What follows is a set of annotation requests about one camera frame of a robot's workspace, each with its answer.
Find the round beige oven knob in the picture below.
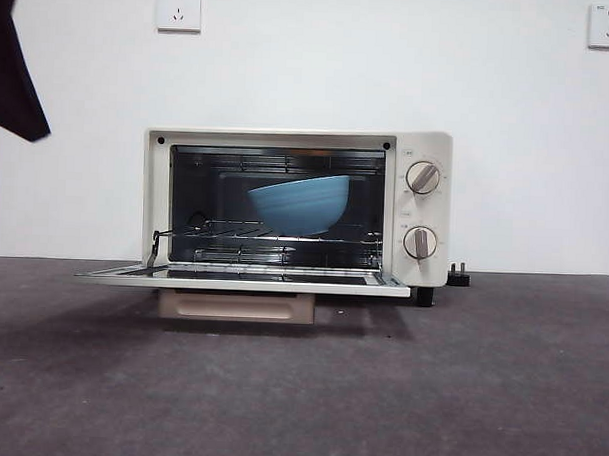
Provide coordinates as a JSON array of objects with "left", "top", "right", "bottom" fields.
[
  {"left": 400, "top": 225, "right": 439, "bottom": 267},
  {"left": 404, "top": 159, "right": 442, "bottom": 197}
]

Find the cream toaster oven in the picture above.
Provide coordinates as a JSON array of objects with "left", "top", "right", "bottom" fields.
[{"left": 137, "top": 121, "right": 455, "bottom": 310}]

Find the metal wire oven rack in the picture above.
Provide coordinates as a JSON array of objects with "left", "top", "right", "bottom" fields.
[{"left": 153, "top": 215, "right": 386, "bottom": 250}]

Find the black power plug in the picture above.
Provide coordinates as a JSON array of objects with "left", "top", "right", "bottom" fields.
[{"left": 447, "top": 261, "right": 472, "bottom": 288}]

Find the blue ribbed bowl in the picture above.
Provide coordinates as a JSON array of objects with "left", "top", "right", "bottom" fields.
[{"left": 244, "top": 171, "right": 351, "bottom": 240}]

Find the glass oven door with handle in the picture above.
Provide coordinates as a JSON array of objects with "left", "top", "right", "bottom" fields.
[{"left": 72, "top": 227, "right": 414, "bottom": 329}]

